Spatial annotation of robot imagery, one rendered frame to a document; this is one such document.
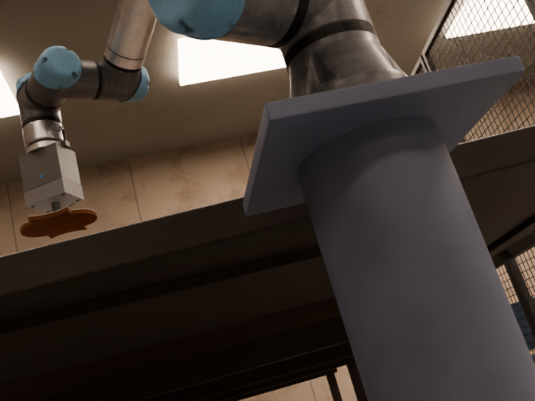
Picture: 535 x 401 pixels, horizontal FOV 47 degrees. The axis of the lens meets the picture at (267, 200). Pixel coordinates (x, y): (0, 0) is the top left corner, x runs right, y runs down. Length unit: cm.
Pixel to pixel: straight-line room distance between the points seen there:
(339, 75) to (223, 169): 578
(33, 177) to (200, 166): 527
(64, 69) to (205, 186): 524
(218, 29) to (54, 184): 60
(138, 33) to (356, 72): 60
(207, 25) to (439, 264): 34
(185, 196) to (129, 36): 517
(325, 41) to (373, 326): 32
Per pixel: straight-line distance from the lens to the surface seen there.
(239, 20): 68
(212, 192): 634
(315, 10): 74
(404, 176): 63
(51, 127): 125
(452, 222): 63
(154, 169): 644
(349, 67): 69
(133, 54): 121
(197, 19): 67
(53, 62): 118
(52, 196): 119
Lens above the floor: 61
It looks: 18 degrees up
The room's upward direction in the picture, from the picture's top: 16 degrees counter-clockwise
